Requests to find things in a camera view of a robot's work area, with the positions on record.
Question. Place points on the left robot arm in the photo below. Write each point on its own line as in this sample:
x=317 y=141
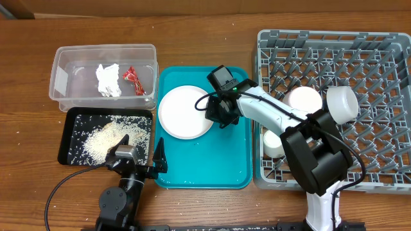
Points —
x=118 y=205

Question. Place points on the red snack wrapper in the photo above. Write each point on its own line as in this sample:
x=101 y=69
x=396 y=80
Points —
x=131 y=76

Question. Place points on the white cup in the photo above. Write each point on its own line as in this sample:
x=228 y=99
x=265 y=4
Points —
x=272 y=145

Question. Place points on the black waste tray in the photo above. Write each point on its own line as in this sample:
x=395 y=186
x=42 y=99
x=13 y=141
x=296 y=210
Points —
x=73 y=112

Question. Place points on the large pink plate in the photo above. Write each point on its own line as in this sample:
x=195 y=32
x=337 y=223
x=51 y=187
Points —
x=178 y=116

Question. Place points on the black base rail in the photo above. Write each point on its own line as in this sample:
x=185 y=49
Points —
x=294 y=226

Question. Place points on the teal serving tray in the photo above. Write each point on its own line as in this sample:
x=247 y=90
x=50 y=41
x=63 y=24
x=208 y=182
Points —
x=219 y=159

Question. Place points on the grey dishwasher rack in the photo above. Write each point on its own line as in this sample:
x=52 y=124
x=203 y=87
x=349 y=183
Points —
x=376 y=66

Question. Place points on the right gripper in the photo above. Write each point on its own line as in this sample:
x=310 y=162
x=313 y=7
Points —
x=210 y=114

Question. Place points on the white napkin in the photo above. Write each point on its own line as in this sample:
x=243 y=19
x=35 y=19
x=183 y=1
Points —
x=108 y=80

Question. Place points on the grey metal bowl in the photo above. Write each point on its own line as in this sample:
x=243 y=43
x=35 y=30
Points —
x=342 y=104

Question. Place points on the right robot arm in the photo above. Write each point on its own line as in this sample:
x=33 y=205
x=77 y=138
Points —
x=317 y=156

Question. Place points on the rice and food leftovers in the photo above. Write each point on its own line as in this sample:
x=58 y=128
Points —
x=94 y=135

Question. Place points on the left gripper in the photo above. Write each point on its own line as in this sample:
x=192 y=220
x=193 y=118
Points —
x=159 y=163

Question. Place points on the clear plastic bin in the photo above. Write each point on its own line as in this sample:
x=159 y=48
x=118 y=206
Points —
x=73 y=81

